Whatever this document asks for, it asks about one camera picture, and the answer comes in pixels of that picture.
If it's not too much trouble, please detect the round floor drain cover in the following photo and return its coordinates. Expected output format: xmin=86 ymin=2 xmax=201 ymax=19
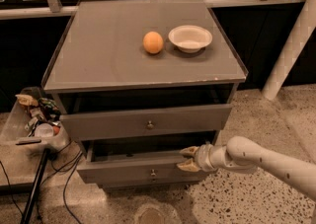
xmin=137 ymin=206 xmax=165 ymax=224

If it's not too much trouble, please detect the grey drawer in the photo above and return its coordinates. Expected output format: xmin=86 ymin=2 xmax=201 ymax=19
xmin=77 ymin=145 xmax=207 ymax=184
xmin=61 ymin=104 xmax=232 ymax=141
xmin=97 ymin=179 xmax=199 ymax=189

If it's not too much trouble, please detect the grey top drawer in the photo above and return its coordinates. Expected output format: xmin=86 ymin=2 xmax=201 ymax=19
xmin=61 ymin=104 xmax=232 ymax=141

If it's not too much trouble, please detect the orange fruit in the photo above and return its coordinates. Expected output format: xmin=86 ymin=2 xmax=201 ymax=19
xmin=142 ymin=32 xmax=164 ymax=54

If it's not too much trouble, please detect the white bowl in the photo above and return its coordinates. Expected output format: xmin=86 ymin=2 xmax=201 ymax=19
xmin=168 ymin=25 xmax=212 ymax=53

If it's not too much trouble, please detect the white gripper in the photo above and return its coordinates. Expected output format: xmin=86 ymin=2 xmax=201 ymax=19
xmin=177 ymin=143 xmax=217 ymax=173

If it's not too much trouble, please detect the crumpled snack bag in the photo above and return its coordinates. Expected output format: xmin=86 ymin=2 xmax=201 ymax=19
xmin=39 ymin=98 xmax=60 ymax=115

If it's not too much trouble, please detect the black floor cable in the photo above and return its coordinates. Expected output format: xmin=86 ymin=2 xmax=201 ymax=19
xmin=0 ymin=140 xmax=83 ymax=224

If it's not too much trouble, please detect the white cup in bin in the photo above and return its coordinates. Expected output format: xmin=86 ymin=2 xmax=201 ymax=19
xmin=35 ymin=123 xmax=54 ymax=137

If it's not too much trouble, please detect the grey drawer cabinet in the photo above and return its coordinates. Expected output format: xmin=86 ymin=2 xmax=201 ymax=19
xmin=40 ymin=0 xmax=249 ymax=190

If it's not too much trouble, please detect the grey bottom drawer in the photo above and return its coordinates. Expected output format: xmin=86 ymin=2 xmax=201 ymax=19
xmin=97 ymin=179 xmax=199 ymax=189

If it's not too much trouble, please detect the black stand pole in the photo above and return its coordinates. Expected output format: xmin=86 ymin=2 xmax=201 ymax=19
xmin=20 ymin=149 xmax=50 ymax=224

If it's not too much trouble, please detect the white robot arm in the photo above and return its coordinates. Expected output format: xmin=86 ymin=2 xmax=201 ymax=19
xmin=177 ymin=136 xmax=316 ymax=201

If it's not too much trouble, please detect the white diagonal post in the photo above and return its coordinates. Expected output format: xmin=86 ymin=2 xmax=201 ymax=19
xmin=262 ymin=0 xmax=316 ymax=101

